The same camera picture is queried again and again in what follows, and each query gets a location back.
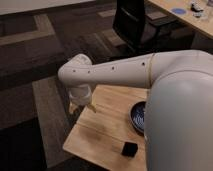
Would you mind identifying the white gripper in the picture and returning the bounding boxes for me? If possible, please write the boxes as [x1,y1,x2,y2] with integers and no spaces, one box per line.
[69,84,97,113]

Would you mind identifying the black eraser block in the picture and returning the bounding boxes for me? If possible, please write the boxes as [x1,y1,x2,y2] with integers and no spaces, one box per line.
[121,142,138,157]

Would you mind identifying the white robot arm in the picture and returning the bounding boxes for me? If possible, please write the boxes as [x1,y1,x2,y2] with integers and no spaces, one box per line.
[58,50,213,171]

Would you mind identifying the dark blue ceramic cup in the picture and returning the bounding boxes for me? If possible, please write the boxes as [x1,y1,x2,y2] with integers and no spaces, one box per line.
[129,101,146,134]

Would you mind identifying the black office chair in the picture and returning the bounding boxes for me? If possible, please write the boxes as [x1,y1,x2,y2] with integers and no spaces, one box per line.
[111,0,179,56]

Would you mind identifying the blue round disc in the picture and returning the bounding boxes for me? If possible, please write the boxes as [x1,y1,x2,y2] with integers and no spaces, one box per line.
[171,8,186,15]

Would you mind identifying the background wooden desk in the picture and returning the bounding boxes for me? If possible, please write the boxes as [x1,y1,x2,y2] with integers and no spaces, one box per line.
[148,0,213,39]

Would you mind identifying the small grey white object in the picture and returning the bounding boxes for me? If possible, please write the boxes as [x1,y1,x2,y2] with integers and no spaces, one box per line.
[190,2,203,18]

